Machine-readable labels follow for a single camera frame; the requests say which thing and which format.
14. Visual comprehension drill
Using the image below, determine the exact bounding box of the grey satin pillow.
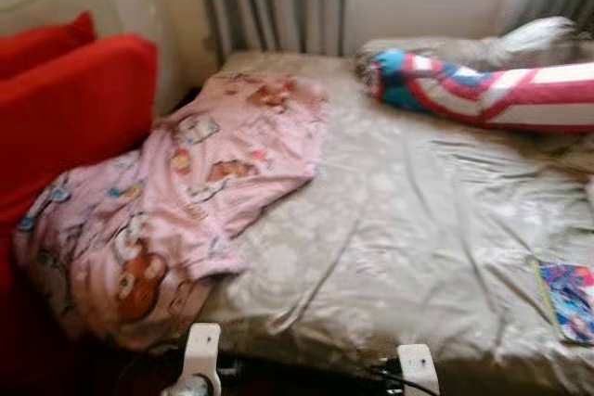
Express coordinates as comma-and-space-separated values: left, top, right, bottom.
357, 16, 594, 72

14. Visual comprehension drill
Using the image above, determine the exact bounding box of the red white blue bolster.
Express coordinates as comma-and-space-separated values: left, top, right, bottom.
364, 48, 594, 134

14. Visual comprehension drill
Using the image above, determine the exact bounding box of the colourful picture book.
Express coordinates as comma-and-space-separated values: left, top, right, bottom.
532, 259, 594, 346

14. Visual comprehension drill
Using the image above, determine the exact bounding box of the red fabric cushion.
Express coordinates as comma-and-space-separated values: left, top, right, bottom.
0, 32, 161, 396
0, 11, 98, 82

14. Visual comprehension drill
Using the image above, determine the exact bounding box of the white quilted bamboo mattress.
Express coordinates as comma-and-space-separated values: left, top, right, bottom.
0, 0, 122, 40

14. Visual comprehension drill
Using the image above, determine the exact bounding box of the pink bear print blanket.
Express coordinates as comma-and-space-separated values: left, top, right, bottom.
14, 70, 330, 352

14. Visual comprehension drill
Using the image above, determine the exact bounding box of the black bed base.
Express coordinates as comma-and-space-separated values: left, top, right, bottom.
84, 340, 400, 396

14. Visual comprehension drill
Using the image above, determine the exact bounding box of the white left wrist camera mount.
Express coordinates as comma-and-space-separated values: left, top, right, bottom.
183, 322, 224, 388

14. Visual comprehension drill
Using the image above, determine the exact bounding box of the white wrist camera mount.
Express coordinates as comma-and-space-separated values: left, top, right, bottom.
183, 322, 224, 388
397, 343, 440, 396

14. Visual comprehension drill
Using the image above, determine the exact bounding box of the beige floral bed sheet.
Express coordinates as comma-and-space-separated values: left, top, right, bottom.
200, 48, 594, 396

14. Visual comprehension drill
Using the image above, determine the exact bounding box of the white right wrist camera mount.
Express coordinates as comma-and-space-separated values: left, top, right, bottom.
397, 343, 440, 396

